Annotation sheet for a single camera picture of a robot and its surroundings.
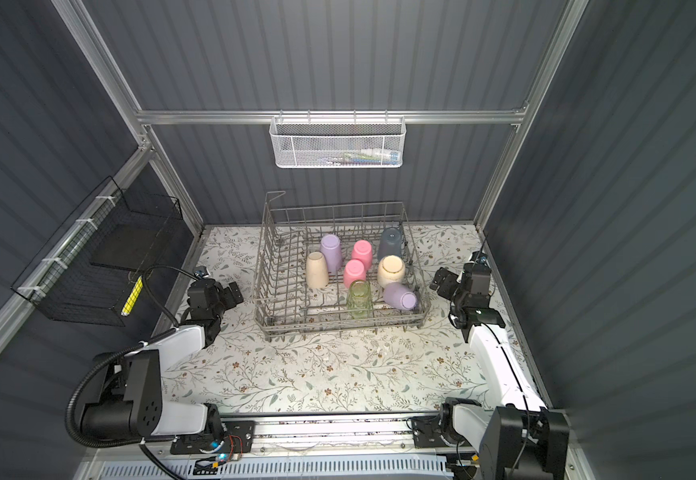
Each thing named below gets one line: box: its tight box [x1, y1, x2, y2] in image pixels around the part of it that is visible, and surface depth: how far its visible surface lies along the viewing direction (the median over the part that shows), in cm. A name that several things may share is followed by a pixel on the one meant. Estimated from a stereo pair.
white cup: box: [377, 255, 405, 289], surface depth 93 cm
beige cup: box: [305, 251, 329, 289], surface depth 96 cm
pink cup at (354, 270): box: [344, 259, 367, 289], surface depth 92 cm
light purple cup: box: [320, 234, 343, 272], surface depth 96 cm
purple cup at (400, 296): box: [383, 282, 418, 310], surface depth 85 cm
